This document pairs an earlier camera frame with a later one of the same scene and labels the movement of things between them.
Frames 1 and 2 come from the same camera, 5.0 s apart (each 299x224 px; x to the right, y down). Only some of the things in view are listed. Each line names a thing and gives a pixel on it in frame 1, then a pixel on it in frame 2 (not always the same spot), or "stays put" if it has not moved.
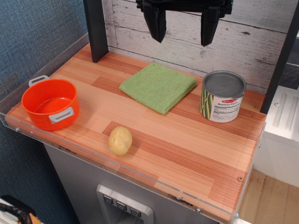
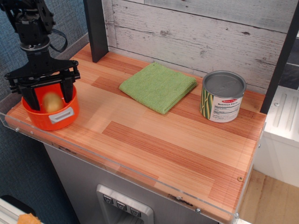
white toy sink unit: (278, 154) stays put
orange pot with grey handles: (52, 104) stays put
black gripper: (154, 12) to (41, 69)
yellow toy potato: (120, 140) to (53, 102)
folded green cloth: (155, 87) stays put
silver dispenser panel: (116, 208) stays put
